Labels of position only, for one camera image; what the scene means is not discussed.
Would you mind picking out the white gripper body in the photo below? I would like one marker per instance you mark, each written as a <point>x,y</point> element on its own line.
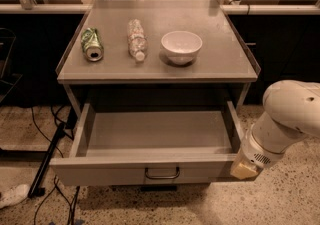
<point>256,153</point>

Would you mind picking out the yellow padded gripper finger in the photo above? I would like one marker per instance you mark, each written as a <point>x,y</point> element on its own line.
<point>244,169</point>

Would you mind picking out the grey top drawer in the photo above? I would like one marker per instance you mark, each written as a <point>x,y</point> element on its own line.
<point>151,148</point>

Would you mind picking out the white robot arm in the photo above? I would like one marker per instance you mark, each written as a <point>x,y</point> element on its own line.
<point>291,112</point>

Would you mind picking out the grey drawer cabinet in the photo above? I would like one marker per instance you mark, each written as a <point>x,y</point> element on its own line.
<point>223,70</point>

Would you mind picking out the white ceramic bowl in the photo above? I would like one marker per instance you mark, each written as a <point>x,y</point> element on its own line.
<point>181,47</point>

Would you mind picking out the clear plastic water bottle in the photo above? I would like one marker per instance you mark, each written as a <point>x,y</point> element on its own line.
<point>137,42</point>

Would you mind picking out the crushed green soda can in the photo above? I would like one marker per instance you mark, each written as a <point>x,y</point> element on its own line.
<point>92,47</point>

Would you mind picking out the black floor bar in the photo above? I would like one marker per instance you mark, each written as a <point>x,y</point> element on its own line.
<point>35,189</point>

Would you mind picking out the black wire rack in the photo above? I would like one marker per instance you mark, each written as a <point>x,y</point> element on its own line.
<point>8,79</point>

